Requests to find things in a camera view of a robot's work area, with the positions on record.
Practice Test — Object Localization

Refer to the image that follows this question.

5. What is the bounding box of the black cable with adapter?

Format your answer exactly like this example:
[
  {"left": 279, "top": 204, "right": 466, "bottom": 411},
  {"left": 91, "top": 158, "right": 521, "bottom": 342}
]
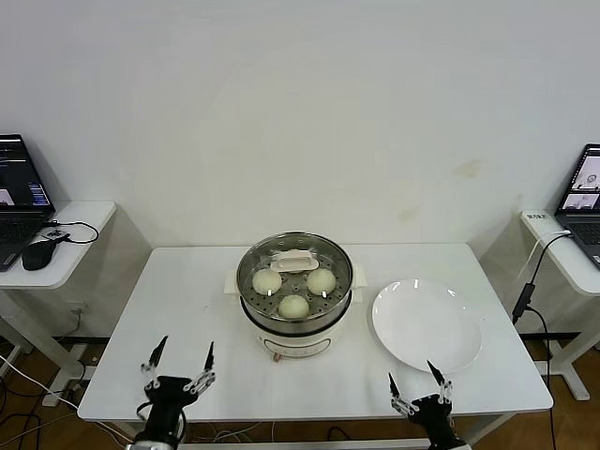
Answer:
[{"left": 511, "top": 232, "right": 574, "bottom": 450}]

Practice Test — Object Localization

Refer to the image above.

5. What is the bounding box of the white floor power strip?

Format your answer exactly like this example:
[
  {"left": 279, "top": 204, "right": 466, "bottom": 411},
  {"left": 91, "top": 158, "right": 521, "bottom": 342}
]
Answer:
[{"left": 41, "top": 387, "right": 80, "bottom": 407}]

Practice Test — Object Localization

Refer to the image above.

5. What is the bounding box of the stainless steel steamer pot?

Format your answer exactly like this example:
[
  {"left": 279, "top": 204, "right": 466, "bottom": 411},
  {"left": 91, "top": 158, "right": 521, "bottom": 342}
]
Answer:
[{"left": 224, "top": 231, "right": 370, "bottom": 332}]

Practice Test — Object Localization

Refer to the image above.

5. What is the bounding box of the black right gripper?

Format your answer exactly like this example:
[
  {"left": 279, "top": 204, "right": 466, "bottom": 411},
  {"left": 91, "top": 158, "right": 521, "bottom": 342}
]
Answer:
[{"left": 387, "top": 358, "right": 464, "bottom": 449}]

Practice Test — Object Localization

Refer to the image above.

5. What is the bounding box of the grey laptop with white cable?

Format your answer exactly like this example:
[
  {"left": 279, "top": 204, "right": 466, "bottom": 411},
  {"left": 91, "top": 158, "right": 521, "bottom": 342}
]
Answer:
[{"left": 554, "top": 142, "right": 600, "bottom": 272}]

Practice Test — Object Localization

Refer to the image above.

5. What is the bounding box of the white floor cable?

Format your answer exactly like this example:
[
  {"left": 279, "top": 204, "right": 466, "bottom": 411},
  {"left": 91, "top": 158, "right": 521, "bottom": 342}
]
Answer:
[{"left": 0, "top": 352, "right": 79, "bottom": 410}]

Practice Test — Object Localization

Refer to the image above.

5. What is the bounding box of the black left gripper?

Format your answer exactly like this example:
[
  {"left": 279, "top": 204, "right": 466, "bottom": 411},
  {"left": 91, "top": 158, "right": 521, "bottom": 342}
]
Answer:
[{"left": 139, "top": 335, "right": 218, "bottom": 443}]

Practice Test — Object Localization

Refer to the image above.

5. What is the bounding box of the round glass pot lid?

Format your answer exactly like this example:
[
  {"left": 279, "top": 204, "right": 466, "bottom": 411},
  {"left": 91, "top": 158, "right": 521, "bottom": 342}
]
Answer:
[{"left": 236, "top": 231, "right": 353, "bottom": 321}]

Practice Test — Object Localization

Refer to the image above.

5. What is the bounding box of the black computer mouse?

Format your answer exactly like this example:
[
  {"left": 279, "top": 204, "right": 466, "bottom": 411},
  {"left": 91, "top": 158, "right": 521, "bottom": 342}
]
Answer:
[{"left": 22, "top": 239, "right": 60, "bottom": 271}]

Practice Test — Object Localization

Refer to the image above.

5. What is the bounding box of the white round plate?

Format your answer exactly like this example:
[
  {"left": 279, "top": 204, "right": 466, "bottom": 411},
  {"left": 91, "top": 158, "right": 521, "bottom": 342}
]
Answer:
[{"left": 372, "top": 277, "right": 484, "bottom": 375}]

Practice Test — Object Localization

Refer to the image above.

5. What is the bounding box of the black usb hub cable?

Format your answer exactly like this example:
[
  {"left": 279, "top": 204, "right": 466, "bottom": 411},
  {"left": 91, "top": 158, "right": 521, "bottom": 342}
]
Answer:
[{"left": 49, "top": 218, "right": 100, "bottom": 244}]

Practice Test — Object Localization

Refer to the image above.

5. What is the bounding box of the white steamed baozi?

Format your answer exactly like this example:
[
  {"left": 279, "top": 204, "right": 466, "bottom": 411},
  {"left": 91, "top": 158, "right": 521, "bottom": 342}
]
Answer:
[
  {"left": 306, "top": 267, "right": 338, "bottom": 296},
  {"left": 251, "top": 268, "right": 283, "bottom": 296},
  {"left": 278, "top": 293, "right": 310, "bottom": 323}
]

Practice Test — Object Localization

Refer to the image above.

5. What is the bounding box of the white main table frame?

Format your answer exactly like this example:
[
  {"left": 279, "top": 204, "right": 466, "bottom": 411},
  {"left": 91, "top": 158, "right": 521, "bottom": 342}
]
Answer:
[{"left": 107, "top": 412, "right": 517, "bottom": 450}]

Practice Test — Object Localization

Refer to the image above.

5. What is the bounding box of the black laptop with pink windows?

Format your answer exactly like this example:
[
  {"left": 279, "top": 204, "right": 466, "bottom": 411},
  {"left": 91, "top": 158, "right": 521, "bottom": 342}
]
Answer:
[{"left": 0, "top": 134, "right": 56, "bottom": 273}]

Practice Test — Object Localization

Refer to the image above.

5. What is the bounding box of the white side table rounded corner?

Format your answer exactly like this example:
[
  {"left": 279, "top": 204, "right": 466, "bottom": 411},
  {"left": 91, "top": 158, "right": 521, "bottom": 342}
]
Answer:
[{"left": 0, "top": 200, "right": 117, "bottom": 382}]

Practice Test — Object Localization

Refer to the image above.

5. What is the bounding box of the cream electric cooker base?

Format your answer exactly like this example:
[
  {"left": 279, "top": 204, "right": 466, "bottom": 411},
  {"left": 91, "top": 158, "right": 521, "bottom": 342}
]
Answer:
[{"left": 238, "top": 290, "right": 352, "bottom": 363}]

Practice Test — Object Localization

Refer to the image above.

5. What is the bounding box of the white laptop cable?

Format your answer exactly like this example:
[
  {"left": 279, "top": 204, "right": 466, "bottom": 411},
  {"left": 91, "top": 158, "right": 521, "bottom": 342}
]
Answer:
[{"left": 515, "top": 228, "right": 571, "bottom": 282}]

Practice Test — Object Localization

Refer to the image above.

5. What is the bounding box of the white side table with label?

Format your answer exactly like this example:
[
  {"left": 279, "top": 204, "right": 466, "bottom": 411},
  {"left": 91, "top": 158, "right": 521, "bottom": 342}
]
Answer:
[{"left": 518, "top": 208, "right": 600, "bottom": 401}]

